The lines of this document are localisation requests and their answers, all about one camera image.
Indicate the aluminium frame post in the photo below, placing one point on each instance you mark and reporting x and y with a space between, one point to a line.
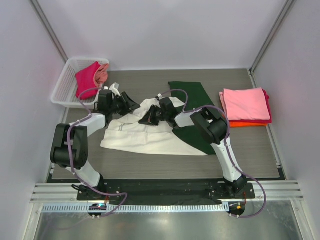
283 14
48 28

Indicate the folded light pink t-shirt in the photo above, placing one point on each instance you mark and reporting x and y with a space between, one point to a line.
244 105

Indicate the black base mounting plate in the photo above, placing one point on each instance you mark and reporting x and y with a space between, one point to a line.
165 192

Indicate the folded orange t-shirt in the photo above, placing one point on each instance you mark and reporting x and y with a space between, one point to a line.
242 124

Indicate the salmon crumpled t-shirt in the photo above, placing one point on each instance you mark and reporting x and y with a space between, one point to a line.
101 75

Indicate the magenta crumpled t-shirt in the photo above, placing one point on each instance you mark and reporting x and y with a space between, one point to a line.
86 84

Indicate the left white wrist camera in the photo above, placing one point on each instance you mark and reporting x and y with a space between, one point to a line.
114 88

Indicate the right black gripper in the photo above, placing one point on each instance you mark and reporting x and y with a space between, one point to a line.
149 119

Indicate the slotted white cable duct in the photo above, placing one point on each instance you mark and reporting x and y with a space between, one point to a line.
99 208

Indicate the right aluminium frame post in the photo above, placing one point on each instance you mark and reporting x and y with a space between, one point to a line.
283 14

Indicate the left aluminium frame post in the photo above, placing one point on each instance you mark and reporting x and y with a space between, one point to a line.
48 28

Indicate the white and green t-shirt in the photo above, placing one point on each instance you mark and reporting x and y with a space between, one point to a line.
128 135

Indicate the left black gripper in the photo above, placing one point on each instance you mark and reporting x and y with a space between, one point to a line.
131 105

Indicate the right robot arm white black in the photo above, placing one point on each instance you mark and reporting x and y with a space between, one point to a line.
214 127

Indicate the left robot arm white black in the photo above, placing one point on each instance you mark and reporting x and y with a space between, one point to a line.
70 148

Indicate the white plastic laundry basket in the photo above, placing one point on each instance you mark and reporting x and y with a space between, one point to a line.
64 93

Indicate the folded crimson t-shirt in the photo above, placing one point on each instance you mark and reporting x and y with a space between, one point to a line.
267 97

